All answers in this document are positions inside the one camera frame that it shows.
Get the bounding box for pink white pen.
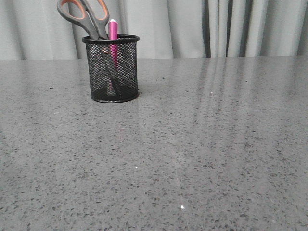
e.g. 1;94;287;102
107;19;118;96

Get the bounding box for grey orange handled scissors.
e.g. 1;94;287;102
57;0;110;40

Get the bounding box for black mesh pen holder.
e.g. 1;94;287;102
82;34;140;103

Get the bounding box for grey curtain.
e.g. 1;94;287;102
0;0;308;60

